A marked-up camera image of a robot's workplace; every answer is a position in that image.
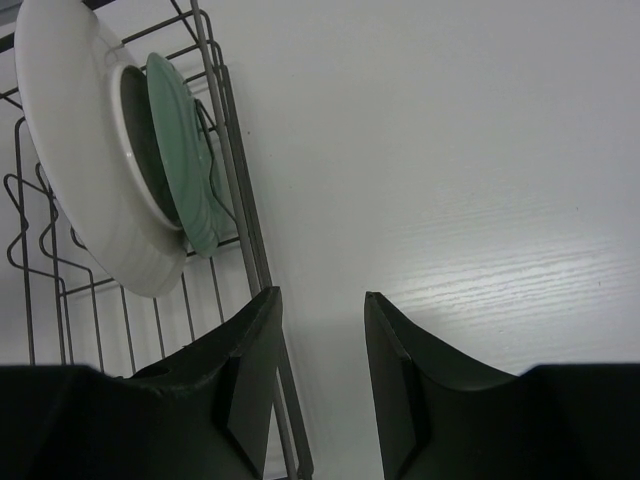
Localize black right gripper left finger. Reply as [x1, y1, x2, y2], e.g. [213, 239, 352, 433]
[119, 287, 282, 479]

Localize grey wire dish rack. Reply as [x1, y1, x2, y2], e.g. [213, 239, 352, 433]
[1, 1, 314, 479]

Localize small blue floral plate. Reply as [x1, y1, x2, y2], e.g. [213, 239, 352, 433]
[146, 52, 235, 258]

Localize white plate grey rim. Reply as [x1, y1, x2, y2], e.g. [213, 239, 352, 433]
[15, 1, 186, 297]

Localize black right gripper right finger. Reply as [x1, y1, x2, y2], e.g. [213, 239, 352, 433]
[364, 292, 530, 479]

